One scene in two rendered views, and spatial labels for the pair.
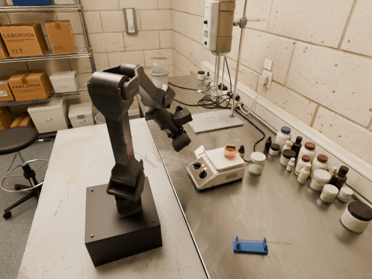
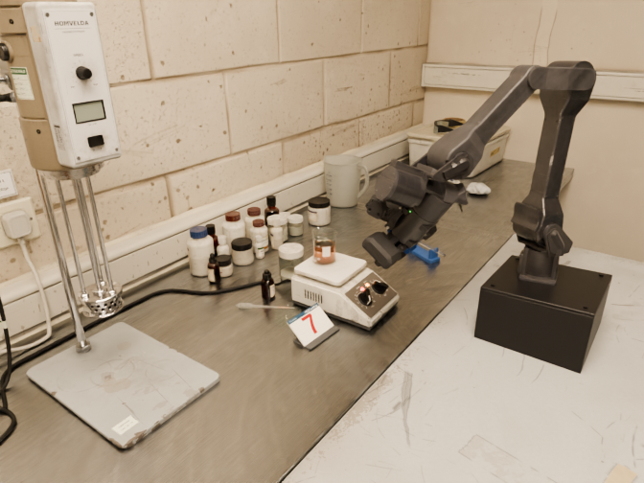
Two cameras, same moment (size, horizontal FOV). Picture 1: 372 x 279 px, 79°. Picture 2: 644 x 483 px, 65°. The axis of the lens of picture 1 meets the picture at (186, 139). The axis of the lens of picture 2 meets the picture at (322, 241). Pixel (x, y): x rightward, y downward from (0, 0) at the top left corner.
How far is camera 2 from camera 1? 143 cm
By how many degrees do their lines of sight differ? 102
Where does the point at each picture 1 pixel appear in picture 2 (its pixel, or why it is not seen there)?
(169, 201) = (448, 319)
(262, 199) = not seen: hidden behind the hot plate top
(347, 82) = (189, 117)
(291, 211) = (341, 245)
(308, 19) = not seen: hidden behind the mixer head
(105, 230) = (581, 273)
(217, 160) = (348, 265)
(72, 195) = (622, 433)
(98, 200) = (579, 295)
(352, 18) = (150, 30)
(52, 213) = not seen: outside the picture
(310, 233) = (359, 235)
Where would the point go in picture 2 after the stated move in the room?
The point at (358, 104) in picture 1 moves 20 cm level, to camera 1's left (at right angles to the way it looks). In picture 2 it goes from (212, 134) to (247, 149)
